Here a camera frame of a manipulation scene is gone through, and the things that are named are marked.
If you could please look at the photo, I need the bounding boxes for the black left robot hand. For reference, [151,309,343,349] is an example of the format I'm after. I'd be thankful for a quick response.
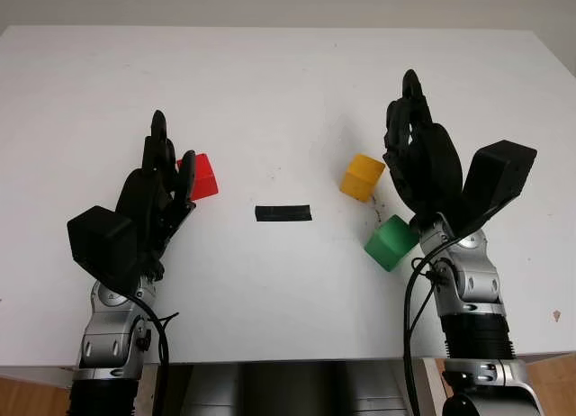
[115,109,198,280]

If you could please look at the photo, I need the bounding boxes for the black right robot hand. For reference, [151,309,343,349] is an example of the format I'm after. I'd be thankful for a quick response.
[381,68,467,238]

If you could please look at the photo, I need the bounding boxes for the red cube block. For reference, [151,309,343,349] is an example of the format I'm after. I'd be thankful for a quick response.
[175,152,221,202]

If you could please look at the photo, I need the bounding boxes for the yellow cube block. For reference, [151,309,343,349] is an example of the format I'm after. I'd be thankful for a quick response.
[339,153,387,203]

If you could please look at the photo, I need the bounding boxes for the green cube block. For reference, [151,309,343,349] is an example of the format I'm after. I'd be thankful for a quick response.
[363,214,419,273]

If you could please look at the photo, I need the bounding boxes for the black tape strip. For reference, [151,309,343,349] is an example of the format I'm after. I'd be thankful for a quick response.
[254,203,312,223]

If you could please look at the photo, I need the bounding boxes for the white table leg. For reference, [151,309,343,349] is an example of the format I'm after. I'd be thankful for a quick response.
[134,364,162,416]
[421,357,455,411]

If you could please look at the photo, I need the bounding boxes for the dark grey robot torso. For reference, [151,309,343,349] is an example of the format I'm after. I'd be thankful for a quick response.
[152,360,446,416]

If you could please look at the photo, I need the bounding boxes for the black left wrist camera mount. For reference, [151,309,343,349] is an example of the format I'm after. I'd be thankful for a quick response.
[66,205,140,296]

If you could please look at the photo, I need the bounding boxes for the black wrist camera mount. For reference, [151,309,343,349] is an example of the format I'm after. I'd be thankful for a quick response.
[457,140,538,240]
[66,205,140,296]

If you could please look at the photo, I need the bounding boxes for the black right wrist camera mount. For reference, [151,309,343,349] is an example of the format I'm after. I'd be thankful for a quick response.
[457,140,538,240]

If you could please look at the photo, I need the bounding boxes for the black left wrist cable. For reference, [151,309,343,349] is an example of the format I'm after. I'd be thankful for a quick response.
[133,293,181,416]

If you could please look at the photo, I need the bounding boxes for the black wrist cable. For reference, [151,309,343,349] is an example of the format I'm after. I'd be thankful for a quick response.
[133,293,181,416]
[402,252,446,416]

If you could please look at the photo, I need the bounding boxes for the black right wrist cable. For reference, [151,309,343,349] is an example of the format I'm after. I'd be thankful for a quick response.
[402,252,446,416]

